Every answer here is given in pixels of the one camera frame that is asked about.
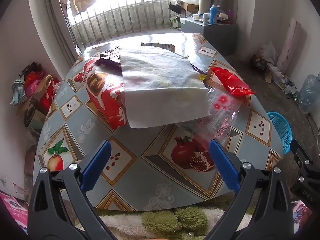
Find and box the grey cabinet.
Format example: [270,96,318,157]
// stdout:
[180,17,238,56]

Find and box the blue plastic basket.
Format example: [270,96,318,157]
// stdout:
[266,111,293,155]

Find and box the clear flower print plastic bag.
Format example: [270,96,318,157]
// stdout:
[179,87,241,146]

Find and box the white towel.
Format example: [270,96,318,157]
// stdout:
[119,45,212,128]

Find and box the large red snack bag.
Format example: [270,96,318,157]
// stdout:
[83,57,128,130]

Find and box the blue bottle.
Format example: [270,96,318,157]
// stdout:
[208,4,218,25]

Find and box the pink printed paper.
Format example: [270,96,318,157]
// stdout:
[0,192,29,233]

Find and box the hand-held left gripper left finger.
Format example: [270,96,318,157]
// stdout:
[27,140,118,240]

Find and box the black cable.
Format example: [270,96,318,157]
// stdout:
[279,81,298,98]

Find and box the cardboard box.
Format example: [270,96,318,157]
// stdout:
[182,1,201,12]

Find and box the green white shaggy rug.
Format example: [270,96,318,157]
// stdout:
[75,197,253,240]

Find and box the translucent plastic bag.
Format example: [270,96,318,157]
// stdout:
[297,73,320,115]

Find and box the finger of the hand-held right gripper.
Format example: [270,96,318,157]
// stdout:
[290,139,315,184]

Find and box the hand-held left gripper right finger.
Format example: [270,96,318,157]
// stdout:
[204,139,295,240]

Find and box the yellow purple wrapper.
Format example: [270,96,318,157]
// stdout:
[191,63,207,82]

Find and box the white plastic bag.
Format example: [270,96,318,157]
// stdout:
[260,41,277,63]

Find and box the small red packet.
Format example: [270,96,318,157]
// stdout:
[211,67,256,96]

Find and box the metal window railing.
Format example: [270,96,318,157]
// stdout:
[65,0,176,46]

